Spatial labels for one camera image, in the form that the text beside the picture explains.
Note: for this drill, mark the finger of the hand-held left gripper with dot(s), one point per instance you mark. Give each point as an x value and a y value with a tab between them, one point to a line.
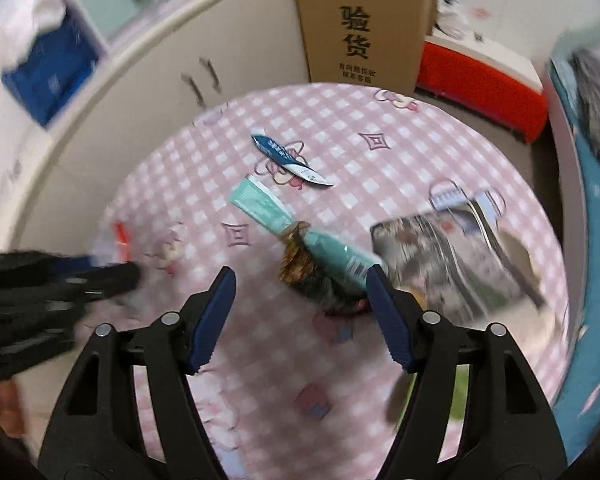
72	264
110	280

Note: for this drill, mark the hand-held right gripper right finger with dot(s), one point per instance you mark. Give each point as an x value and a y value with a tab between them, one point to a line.
390	320

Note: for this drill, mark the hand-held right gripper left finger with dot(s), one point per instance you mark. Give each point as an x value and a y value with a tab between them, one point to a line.
212	320

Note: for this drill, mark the orange wrapper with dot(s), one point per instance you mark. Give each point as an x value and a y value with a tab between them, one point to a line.
121	240

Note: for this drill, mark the grey printed bag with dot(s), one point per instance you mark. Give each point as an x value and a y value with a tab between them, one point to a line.
455	265

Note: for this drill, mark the dark snack packet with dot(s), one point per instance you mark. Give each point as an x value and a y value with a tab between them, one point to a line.
300	265

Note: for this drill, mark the long teal wrapper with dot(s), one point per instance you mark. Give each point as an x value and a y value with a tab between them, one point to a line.
265	207

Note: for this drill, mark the white blue packet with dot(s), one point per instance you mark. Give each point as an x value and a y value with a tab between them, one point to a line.
460	200

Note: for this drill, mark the blue white sachet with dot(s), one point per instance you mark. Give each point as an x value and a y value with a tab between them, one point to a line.
280	152

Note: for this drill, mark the round table pink checked tablecloth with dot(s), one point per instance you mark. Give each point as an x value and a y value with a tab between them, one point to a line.
205	160

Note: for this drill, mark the beige low cabinet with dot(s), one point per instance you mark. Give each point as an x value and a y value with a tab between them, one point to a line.
145	85

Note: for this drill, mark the blue shopping bag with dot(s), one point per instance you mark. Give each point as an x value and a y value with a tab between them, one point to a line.
50	70

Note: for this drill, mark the teal candy print bedsheet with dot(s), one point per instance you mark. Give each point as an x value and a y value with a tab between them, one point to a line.
595	310

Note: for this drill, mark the red ottoman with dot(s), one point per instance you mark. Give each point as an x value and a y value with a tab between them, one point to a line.
480	95

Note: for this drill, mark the large printed cardboard box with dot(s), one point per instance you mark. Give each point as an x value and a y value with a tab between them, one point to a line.
320	35

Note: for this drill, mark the white plastic bag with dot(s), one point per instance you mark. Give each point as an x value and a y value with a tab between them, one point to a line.
452	15

